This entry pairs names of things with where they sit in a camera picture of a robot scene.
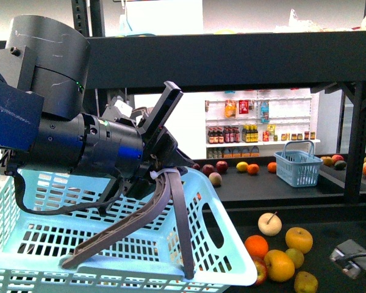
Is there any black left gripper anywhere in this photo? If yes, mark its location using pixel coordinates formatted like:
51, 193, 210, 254
62, 81, 195, 280

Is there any light teal plastic basket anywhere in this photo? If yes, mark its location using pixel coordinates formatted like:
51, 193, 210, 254
0, 168, 256, 292

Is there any dark sauce bottles row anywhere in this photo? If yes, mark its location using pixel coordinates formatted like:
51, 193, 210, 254
207, 125, 259, 144

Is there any small orange tangerine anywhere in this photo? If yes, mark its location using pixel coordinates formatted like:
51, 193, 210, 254
244, 235, 269, 259

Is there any red yellow apple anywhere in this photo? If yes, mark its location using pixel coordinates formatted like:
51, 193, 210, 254
251, 256, 268, 286

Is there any white pear with stem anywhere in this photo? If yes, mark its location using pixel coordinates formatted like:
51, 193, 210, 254
257, 212, 282, 236

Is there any brown kiwi upper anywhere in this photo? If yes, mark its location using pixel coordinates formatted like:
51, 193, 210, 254
285, 248, 304, 269

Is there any brown kiwi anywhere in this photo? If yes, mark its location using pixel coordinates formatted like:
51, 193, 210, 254
294, 271, 318, 293
285, 248, 304, 269

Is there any blue shopping basket far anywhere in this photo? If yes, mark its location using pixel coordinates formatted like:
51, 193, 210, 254
274, 140, 323, 187

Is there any brown kiwi lower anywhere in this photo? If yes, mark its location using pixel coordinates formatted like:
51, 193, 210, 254
294, 271, 318, 293

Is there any black cable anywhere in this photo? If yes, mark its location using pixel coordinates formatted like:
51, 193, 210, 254
13, 175, 126, 216

